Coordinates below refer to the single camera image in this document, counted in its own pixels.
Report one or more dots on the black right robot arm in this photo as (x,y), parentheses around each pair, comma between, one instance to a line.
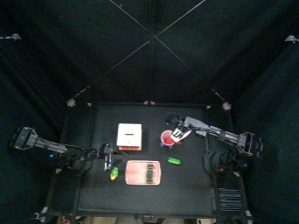
(225,135)

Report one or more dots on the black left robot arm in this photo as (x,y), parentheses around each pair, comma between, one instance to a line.
(43,143)

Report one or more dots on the wooden drawer box casing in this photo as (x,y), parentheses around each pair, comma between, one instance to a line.
(128,133)

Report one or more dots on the red plastic cup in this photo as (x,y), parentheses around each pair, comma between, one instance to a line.
(167,140)

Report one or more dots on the toy corn with green husk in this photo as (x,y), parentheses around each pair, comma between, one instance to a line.
(113,173)

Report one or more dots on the blue cup holder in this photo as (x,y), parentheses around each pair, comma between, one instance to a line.
(161,144)

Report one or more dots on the pink plastic tray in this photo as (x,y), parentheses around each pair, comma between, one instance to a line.
(136,173)

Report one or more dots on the green toy vegetable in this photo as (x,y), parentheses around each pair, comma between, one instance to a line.
(173,161)

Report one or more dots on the white text label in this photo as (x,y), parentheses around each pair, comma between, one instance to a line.
(229,199)

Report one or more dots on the grey frame corner bracket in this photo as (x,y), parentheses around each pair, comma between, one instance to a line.
(15,37)
(225,106)
(71,102)
(291,38)

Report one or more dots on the grey vertical frame pole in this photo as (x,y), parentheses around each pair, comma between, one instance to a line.
(147,102)

